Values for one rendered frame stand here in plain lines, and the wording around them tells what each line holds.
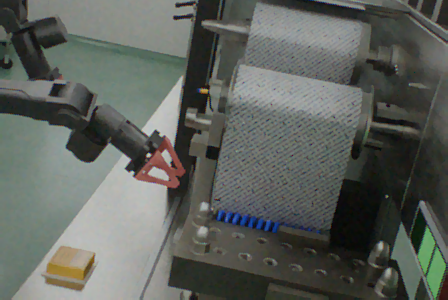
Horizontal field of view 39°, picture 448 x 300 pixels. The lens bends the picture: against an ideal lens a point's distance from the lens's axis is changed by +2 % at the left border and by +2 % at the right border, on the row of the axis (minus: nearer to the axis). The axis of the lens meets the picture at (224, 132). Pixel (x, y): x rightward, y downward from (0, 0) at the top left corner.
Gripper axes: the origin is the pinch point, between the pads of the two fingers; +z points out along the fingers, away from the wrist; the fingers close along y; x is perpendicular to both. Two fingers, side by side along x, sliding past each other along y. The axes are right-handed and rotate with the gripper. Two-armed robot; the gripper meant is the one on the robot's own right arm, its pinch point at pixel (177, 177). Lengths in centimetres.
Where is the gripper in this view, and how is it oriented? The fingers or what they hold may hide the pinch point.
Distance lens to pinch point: 122.7
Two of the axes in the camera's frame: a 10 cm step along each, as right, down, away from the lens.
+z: 7.7, 6.3, 1.1
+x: 6.3, -7.1, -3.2
